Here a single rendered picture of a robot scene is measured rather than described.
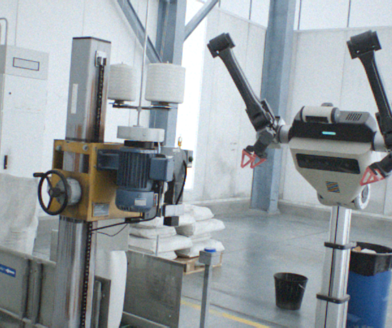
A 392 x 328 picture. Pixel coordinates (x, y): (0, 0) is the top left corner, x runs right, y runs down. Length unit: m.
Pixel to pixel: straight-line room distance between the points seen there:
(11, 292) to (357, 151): 1.86
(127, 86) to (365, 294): 2.66
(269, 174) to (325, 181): 8.51
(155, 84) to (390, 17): 8.76
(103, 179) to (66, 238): 0.29
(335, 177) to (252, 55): 8.44
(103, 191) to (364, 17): 9.06
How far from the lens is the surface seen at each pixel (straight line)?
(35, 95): 6.39
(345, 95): 10.84
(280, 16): 11.43
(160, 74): 2.32
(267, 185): 11.18
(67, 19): 7.50
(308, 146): 2.59
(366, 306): 4.49
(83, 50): 2.35
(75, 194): 2.29
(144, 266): 3.13
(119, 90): 2.49
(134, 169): 2.21
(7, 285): 3.16
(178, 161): 2.67
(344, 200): 2.71
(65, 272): 2.42
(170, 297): 3.05
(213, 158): 9.99
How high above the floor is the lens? 1.41
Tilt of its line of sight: 3 degrees down
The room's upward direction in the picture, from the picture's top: 5 degrees clockwise
